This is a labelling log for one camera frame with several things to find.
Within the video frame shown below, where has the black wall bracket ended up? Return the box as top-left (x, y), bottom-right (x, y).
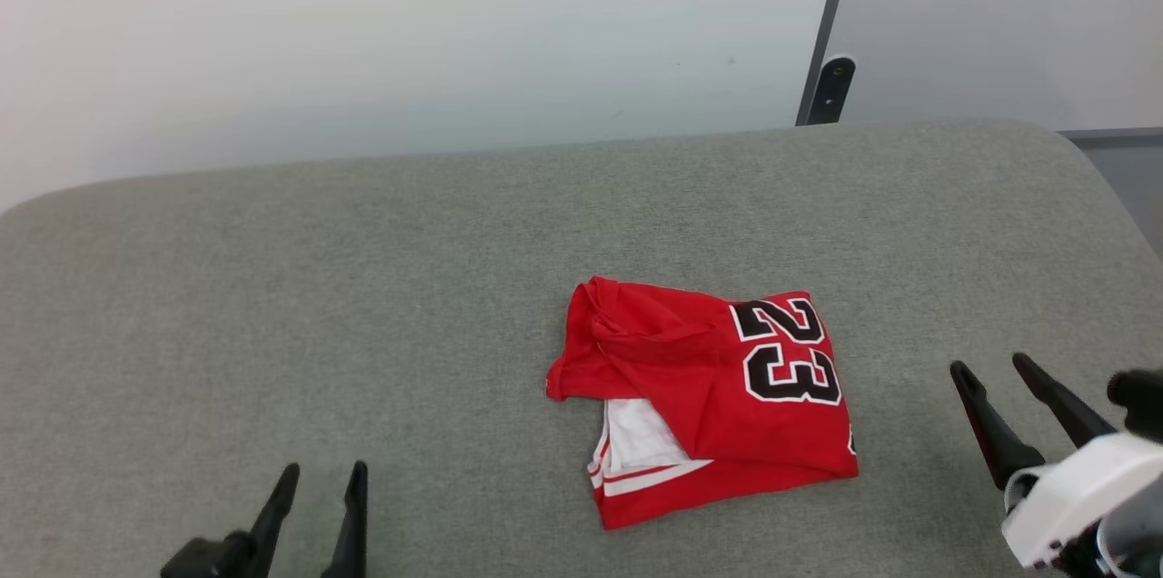
top-left (808, 56), bottom-right (857, 125)

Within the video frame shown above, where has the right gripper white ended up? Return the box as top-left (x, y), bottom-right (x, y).
top-left (949, 353), bottom-right (1163, 573)

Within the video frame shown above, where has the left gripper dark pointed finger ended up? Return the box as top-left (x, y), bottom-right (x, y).
top-left (322, 460), bottom-right (370, 578)
top-left (243, 463), bottom-right (301, 578)

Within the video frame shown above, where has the red and white jersey 23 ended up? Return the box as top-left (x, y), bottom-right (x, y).
top-left (545, 275), bottom-right (860, 531)

